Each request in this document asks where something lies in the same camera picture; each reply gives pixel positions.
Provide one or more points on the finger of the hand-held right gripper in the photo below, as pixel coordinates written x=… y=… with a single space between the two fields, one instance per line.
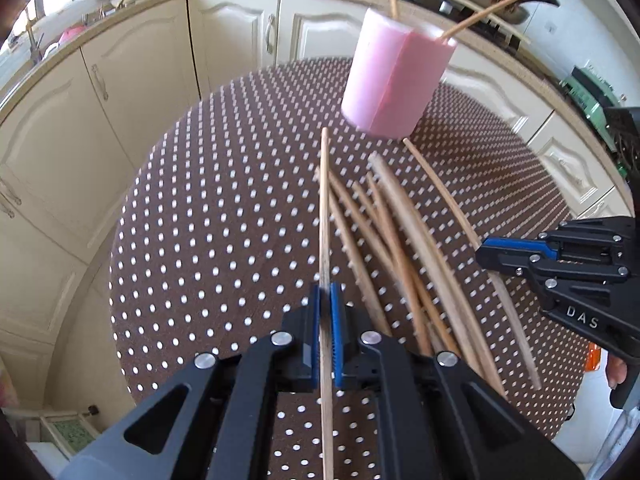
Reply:
x=590 y=240
x=510 y=260

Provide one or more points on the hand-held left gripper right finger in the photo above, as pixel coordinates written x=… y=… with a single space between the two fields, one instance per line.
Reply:
x=336 y=335

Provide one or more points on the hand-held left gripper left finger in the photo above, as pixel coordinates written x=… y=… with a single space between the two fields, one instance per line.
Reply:
x=315 y=330

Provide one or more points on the bunch of wooden chopsticks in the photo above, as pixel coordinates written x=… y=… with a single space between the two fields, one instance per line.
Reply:
x=417 y=227

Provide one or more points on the pink cup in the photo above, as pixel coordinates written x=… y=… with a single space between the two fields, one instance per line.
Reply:
x=390 y=75

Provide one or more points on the person's right hand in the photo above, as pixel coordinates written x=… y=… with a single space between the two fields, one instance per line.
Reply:
x=615 y=372

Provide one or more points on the orange tag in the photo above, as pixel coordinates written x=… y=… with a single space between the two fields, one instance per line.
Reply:
x=592 y=360

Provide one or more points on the green appliance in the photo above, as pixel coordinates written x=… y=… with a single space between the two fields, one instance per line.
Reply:
x=590 y=95

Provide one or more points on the brown polka dot tablecloth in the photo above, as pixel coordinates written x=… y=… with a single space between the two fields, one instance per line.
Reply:
x=225 y=210

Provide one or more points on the row of cream cabinet doors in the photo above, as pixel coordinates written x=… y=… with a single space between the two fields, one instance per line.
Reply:
x=125 y=110

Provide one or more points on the metal faucet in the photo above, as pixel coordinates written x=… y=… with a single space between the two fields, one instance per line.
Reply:
x=34 y=42

